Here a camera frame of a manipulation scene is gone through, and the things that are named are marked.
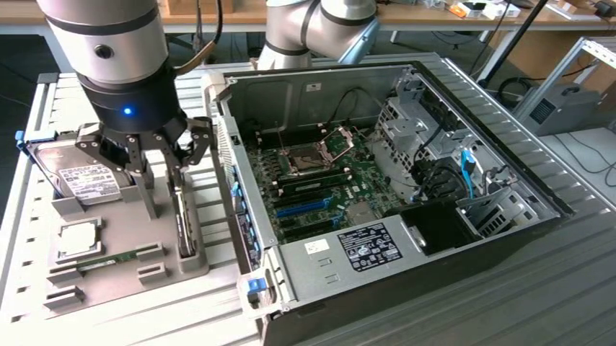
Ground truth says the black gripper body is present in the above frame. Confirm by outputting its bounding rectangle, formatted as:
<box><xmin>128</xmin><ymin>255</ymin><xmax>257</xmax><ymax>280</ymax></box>
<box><xmin>76</xmin><ymin>66</ymin><xmax>188</xmax><ymax>137</ymax></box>

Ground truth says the NVIDIA graphics card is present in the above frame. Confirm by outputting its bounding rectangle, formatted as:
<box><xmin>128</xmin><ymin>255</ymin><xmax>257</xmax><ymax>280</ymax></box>
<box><xmin>168</xmin><ymin>169</ymin><xmax>198</xmax><ymax>260</ymax></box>

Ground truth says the hard disk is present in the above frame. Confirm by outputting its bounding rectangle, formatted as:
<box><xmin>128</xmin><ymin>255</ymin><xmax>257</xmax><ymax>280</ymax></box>
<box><xmin>27</xmin><ymin>140</ymin><xmax>133</xmax><ymax>206</ymax></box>

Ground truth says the thin metal locking lever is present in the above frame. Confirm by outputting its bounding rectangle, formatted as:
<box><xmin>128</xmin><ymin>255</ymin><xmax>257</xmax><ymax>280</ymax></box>
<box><xmin>272</xmin><ymin>121</ymin><xmax>289</xmax><ymax>159</ymax></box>

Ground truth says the grey parts rack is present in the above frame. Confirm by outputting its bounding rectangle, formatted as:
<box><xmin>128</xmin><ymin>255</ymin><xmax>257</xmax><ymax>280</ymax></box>
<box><xmin>42</xmin><ymin>147</ymin><xmax>210</xmax><ymax>320</ymax></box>

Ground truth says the CPU socket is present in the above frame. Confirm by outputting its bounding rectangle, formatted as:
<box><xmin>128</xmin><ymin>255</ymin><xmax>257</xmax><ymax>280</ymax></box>
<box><xmin>283</xmin><ymin>143</ymin><xmax>332</xmax><ymax>177</ymax></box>

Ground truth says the silver CPU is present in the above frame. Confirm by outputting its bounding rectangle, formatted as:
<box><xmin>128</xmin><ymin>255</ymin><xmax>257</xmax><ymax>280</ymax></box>
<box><xmin>55</xmin><ymin>221</ymin><xmax>100</xmax><ymax>253</ymax></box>

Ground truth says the RAM stick with white label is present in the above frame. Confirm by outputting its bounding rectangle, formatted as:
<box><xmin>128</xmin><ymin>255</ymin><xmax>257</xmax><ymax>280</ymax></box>
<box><xmin>276</xmin><ymin>177</ymin><xmax>351</xmax><ymax>195</ymax></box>

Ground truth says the black expansion slot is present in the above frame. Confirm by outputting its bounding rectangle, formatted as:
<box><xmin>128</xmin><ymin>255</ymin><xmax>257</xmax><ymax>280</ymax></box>
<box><xmin>273</xmin><ymin>190</ymin><xmax>337</xmax><ymax>206</ymax></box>
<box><xmin>280</xmin><ymin>226</ymin><xmax>333</xmax><ymax>243</ymax></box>
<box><xmin>277</xmin><ymin>216</ymin><xmax>333</xmax><ymax>231</ymax></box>

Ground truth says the green RAM stick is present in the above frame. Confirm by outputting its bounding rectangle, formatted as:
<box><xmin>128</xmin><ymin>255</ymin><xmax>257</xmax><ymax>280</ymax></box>
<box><xmin>73</xmin><ymin>250</ymin><xmax>140</xmax><ymax>273</ymax></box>

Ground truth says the wooden box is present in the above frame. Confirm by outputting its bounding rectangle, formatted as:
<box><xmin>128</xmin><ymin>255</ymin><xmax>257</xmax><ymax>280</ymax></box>
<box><xmin>165</xmin><ymin>0</ymin><xmax>240</xmax><ymax>16</ymax></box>

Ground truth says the blue expansion slot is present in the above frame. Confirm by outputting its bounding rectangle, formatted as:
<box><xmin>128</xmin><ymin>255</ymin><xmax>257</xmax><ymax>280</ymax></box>
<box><xmin>273</xmin><ymin>199</ymin><xmax>336</xmax><ymax>220</ymax></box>

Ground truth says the metal socket cover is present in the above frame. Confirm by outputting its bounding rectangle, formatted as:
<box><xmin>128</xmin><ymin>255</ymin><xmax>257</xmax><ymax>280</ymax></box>
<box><xmin>315</xmin><ymin>125</ymin><xmax>360</xmax><ymax>163</ymax></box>

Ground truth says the green motherboard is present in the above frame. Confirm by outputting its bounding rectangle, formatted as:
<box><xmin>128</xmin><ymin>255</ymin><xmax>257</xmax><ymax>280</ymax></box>
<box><xmin>243</xmin><ymin>133</ymin><xmax>419</xmax><ymax>246</ymax></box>

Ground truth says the silver chipset heatsink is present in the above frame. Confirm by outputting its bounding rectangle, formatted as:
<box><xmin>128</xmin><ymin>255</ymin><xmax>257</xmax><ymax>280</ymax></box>
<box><xmin>345</xmin><ymin>201</ymin><xmax>376</xmax><ymax>224</ymax></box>

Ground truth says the metal disk bay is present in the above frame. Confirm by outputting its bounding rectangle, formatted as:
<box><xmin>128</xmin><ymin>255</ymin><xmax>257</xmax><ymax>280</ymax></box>
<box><xmin>374</xmin><ymin>97</ymin><xmax>482</xmax><ymax>181</ymax></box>

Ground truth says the grey power supply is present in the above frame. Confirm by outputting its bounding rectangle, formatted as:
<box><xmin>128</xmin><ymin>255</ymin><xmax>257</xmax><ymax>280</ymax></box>
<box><xmin>261</xmin><ymin>212</ymin><xmax>419</xmax><ymax>303</ymax></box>

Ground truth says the blue case latch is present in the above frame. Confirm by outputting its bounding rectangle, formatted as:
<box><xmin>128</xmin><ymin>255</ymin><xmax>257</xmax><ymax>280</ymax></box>
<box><xmin>245</xmin><ymin>278</ymin><xmax>267</xmax><ymax>303</ymax></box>

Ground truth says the wooden desk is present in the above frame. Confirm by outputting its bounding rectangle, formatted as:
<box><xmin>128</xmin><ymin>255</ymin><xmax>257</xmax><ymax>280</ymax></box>
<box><xmin>157</xmin><ymin>0</ymin><xmax>616</xmax><ymax>84</ymax></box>

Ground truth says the orange and white box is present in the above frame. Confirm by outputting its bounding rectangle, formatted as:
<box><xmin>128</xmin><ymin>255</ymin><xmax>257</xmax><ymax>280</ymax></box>
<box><xmin>448</xmin><ymin>1</ymin><xmax>486</xmax><ymax>19</ymax></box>

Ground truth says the metal drive caddy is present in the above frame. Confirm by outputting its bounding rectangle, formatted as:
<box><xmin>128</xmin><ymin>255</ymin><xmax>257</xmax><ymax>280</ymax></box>
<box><xmin>455</xmin><ymin>187</ymin><xmax>530</xmax><ymax>239</ymax></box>

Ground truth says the black open PC case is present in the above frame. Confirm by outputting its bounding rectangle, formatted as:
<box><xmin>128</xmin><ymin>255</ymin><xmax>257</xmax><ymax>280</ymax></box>
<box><xmin>204</xmin><ymin>59</ymin><xmax>575</xmax><ymax>346</ymax></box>

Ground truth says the black pole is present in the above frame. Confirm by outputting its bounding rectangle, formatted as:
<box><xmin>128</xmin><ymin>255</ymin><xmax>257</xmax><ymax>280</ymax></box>
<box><xmin>472</xmin><ymin>0</ymin><xmax>551</xmax><ymax>83</ymax></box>

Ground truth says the grey equipment box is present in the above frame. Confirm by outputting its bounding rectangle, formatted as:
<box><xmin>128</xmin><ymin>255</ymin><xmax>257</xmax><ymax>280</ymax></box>
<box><xmin>527</xmin><ymin>84</ymin><xmax>616</xmax><ymax>137</ymax></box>

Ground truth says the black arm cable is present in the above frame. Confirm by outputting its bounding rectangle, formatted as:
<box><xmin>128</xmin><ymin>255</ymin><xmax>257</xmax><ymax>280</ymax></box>
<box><xmin>174</xmin><ymin>0</ymin><xmax>225</xmax><ymax>73</ymax></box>

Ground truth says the black wire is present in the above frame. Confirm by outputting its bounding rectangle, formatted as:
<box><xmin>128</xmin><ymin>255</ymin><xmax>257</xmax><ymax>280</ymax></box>
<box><xmin>329</xmin><ymin>87</ymin><xmax>386</xmax><ymax>125</ymax></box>

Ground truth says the blue wire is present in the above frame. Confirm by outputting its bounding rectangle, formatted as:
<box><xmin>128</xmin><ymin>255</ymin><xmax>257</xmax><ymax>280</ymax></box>
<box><xmin>459</xmin><ymin>149</ymin><xmax>479</xmax><ymax>199</ymax></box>

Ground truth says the aluminium profile frame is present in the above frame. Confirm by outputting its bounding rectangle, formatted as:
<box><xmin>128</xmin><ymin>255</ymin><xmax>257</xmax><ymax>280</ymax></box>
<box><xmin>511</xmin><ymin>35</ymin><xmax>616</xmax><ymax>120</ymax></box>

